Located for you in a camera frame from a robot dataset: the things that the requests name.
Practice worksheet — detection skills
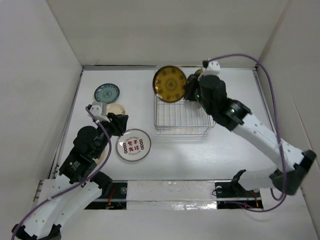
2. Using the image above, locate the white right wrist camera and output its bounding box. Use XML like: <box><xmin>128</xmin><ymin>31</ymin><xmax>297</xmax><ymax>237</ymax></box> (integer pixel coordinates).
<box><xmin>202</xmin><ymin>60</ymin><xmax>221</xmax><ymax>76</ymax></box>

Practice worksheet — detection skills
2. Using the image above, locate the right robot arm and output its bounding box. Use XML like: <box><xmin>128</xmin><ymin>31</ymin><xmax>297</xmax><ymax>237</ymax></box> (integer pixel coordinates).
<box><xmin>194</xmin><ymin>73</ymin><xmax>317</xmax><ymax>197</ymax></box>

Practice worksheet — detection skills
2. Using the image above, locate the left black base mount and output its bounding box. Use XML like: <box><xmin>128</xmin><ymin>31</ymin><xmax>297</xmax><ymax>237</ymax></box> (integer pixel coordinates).
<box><xmin>85</xmin><ymin>181</ymin><xmax>128</xmax><ymax>210</ymax></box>

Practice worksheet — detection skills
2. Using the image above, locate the white plate with red characters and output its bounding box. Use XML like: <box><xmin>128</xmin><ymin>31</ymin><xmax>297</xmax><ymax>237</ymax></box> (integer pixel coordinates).
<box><xmin>116</xmin><ymin>128</ymin><xmax>152</xmax><ymax>162</ymax></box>

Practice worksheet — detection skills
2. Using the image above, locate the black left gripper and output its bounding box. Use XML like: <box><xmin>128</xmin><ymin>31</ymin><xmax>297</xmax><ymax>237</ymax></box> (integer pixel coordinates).
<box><xmin>93</xmin><ymin>112</ymin><xmax>128</xmax><ymax>158</ymax></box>

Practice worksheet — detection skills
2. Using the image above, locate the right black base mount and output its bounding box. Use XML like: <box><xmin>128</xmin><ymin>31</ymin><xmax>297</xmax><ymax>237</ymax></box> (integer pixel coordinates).
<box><xmin>211</xmin><ymin>169</ymin><xmax>264</xmax><ymax>210</ymax></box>

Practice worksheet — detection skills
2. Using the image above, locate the metal wire dish rack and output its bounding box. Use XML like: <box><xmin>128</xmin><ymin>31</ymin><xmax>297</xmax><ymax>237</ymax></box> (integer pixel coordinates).
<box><xmin>153</xmin><ymin>66</ymin><xmax>216</xmax><ymax>136</ymax></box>

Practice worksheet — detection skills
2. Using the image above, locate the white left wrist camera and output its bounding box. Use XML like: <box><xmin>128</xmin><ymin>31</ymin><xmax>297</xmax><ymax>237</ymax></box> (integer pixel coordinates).
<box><xmin>85</xmin><ymin>101</ymin><xmax>111</xmax><ymax>124</ymax></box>

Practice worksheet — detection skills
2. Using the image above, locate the blue patterned round plate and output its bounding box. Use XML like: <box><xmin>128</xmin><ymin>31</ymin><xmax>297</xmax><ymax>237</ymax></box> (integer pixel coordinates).
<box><xmin>94</xmin><ymin>83</ymin><xmax>120</xmax><ymax>104</ymax></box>

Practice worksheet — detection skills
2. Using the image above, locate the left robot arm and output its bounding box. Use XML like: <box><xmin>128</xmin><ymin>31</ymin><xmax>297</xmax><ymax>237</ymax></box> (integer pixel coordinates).
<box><xmin>11</xmin><ymin>101</ymin><xmax>129</xmax><ymax>240</ymax></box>

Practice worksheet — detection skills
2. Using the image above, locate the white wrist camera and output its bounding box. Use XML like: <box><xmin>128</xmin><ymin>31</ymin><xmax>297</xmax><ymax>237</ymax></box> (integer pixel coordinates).
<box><xmin>202</xmin><ymin>60</ymin><xmax>221</xmax><ymax>76</ymax></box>
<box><xmin>85</xmin><ymin>101</ymin><xmax>111</xmax><ymax>124</ymax></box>

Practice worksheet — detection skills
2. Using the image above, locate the gold and black round plate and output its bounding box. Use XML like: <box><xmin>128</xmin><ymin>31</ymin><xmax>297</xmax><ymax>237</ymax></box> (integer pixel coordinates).
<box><xmin>152</xmin><ymin>65</ymin><xmax>187</xmax><ymax>103</ymax></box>

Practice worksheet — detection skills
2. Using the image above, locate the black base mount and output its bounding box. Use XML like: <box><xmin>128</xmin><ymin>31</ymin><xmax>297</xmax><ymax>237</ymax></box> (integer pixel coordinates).
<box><xmin>85</xmin><ymin>181</ymin><xmax>128</xmax><ymax>210</ymax></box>
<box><xmin>211</xmin><ymin>169</ymin><xmax>264</xmax><ymax>210</ymax></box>

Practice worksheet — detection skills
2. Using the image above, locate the round bamboo woven plate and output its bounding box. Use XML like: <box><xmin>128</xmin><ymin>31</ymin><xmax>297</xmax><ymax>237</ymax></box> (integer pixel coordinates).
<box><xmin>194</xmin><ymin>69</ymin><xmax>204</xmax><ymax>76</ymax></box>

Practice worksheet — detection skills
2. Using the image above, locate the beige round plate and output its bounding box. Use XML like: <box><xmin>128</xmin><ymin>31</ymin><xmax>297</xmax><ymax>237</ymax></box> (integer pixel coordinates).
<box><xmin>106</xmin><ymin>103</ymin><xmax>126</xmax><ymax>116</ymax></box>

